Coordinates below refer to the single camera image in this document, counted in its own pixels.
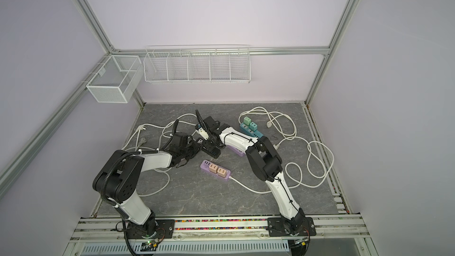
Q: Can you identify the black power strip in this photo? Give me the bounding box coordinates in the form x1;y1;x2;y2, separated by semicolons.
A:
200;145;221;159

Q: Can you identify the purple power strip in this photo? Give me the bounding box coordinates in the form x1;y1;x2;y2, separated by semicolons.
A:
227;145;245;157
200;160;231;180

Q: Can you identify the green plug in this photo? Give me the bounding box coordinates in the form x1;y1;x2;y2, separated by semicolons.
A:
243;116;252;126

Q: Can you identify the teal power strip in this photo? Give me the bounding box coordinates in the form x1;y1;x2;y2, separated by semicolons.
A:
240;123;263;139

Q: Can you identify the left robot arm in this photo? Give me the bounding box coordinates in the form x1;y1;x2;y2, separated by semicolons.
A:
92;132;201;238

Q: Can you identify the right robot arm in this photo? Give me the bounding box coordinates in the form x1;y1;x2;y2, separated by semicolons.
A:
195;110;310;236

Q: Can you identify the pink plug front strip left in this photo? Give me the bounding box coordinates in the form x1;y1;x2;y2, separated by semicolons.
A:
209;164;219;174

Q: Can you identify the pink plug strip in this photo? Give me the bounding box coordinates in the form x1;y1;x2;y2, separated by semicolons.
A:
217;167;228;178
209;164;219;174

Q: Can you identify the pink plug front strip right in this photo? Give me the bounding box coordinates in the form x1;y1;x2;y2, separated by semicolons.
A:
217;167;228;178

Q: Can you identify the purple power strip front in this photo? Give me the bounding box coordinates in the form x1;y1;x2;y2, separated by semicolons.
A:
200;160;231;180

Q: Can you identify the white mesh box basket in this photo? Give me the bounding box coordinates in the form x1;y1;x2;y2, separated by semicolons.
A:
86;55;143;104

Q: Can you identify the grey wall plug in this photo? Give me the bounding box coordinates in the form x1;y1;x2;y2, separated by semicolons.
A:
137;137;147;147

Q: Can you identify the white cable front strip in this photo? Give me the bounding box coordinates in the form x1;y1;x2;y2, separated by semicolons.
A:
229;175;271;195

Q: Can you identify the white wire basket rack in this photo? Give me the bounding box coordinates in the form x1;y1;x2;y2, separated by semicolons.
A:
143;45;251;83

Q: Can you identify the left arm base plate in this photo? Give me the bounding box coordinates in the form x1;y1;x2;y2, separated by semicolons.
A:
126;219;175;239

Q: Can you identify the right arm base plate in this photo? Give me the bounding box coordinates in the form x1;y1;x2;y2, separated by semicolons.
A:
266;216;317;237

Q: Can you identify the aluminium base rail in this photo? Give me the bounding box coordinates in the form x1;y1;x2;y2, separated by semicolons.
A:
70;215;370;243

